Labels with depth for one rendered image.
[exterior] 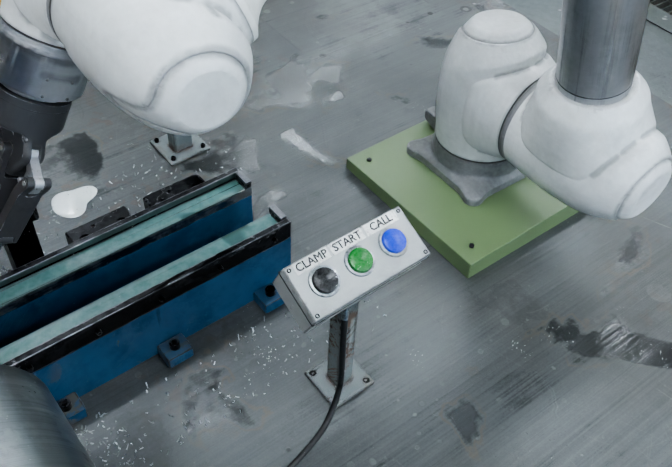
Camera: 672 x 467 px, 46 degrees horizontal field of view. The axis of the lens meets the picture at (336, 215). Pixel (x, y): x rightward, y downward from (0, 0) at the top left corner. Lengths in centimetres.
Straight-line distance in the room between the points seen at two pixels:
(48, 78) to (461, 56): 67
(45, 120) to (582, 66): 64
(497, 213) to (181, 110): 81
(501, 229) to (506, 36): 30
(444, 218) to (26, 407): 75
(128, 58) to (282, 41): 115
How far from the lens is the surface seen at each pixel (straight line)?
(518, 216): 131
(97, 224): 125
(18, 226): 84
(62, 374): 108
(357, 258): 88
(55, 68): 75
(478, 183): 132
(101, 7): 61
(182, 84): 56
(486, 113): 121
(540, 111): 111
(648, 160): 112
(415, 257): 92
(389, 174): 135
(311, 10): 182
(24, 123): 78
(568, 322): 123
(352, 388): 110
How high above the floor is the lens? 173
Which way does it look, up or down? 45 degrees down
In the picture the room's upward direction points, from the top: 3 degrees clockwise
